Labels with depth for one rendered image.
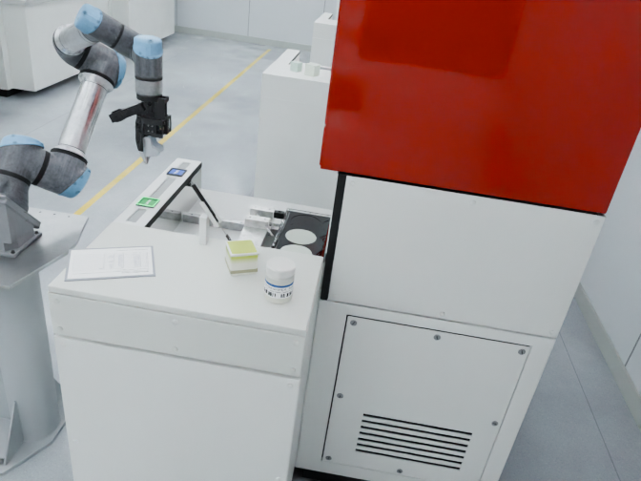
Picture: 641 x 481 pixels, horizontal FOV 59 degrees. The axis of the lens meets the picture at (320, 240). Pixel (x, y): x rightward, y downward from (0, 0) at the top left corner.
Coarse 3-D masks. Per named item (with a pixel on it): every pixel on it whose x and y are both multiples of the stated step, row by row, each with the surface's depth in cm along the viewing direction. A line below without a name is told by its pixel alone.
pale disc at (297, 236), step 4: (288, 232) 183; (292, 232) 183; (296, 232) 184; (300, 232) 184; (304, 232) 184; (308, 232) 185; (288, 236) 181; (292, 236) 181; (296, 236) 181; (300, 236) 182; (304, 236) 182; (308, 236) 182; (312, 236) 183; (292, 240) 178; (296, 240) 179; (300, 240) 179; (304, 240) 179; (308, 240) 180; (312, 240) 180
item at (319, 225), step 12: (288, 216) 193; (300, 216) 194; (312, 216) 195; (288, 228) 185; (300, 228) 186; (312, 228) 187; (324, 228) 188; (288, 240) 178; (324, 240) 181; (312, 252) 173
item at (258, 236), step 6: (246, 228) 186; (252, 228) 186; (258, 228) 187; (270, 228) 192; (240, 234) 182; (246, 234) 182; (252, 234) 183; (258, 234) 183; (264, 234) 184; (258, 240) 180; (264, 240) 184
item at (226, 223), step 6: (186, 216) 196; (192, 216) 196; (198, 216) 196; (192, 222) 197; (198, 222) 196; (210, 222) 196; (222, 222) 195; (228, 222) 195; (234, 222) 195; (240, 222) 195; (228, 228) 196; (234, 228) 196; (240, 228) 195; (276, 228) 195; (276, 234) 195
